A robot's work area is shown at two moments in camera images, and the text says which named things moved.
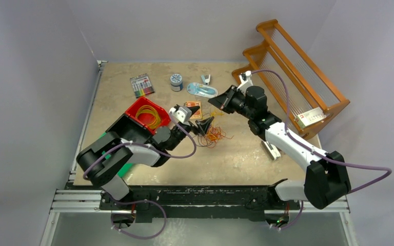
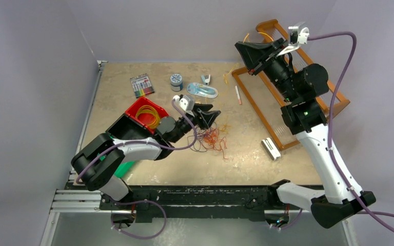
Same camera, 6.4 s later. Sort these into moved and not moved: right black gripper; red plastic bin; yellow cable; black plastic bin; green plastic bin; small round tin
Moved: right black gripper; yellow cable
Not moved: red plastic bin; black plastic bin; green plastic bin; small round tin
